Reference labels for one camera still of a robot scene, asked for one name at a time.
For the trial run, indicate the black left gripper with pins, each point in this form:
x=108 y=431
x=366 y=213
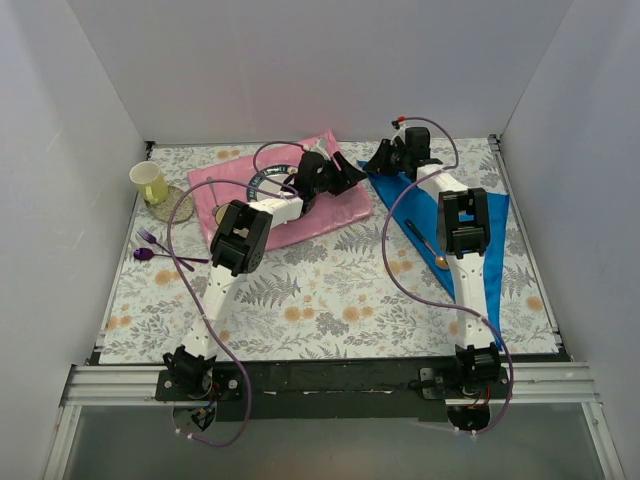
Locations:
x=335 y=174

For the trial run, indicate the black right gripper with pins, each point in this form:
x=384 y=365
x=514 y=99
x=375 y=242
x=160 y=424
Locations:
x=388 y=156

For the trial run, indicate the blue cloth napkin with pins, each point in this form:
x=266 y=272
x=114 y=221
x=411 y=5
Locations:
x=421 y=209

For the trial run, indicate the gold spoon teal handle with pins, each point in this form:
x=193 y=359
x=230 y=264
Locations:
x=440 y=261

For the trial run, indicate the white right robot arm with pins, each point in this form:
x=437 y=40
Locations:
x=463 y=235

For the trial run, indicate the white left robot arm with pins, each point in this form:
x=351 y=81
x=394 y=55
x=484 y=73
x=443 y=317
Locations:
x=237 y=249

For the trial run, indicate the white plate green rim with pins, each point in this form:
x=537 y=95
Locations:
x=270 y=180

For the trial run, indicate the pink satin placemat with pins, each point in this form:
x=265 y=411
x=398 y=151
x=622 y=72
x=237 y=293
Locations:
x=327 y=214

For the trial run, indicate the silver spoon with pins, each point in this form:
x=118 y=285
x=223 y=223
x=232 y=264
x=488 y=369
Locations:
x=214 y=196

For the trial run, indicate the round speckled coaster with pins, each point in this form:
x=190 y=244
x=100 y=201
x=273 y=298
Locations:
x=162 y=211

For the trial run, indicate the yellow mug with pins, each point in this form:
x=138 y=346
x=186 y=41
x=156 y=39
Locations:
x=149 y=181

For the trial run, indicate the purple plastic fork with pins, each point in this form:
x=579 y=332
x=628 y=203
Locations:
x=150 y=239

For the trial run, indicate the purple plastic spoon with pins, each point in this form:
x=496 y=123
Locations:
x=146 y=254

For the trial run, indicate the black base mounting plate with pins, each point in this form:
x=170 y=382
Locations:
x=331 y=389

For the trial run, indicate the aluminium front frame rail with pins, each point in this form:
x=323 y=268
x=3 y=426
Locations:
x=113 y=385

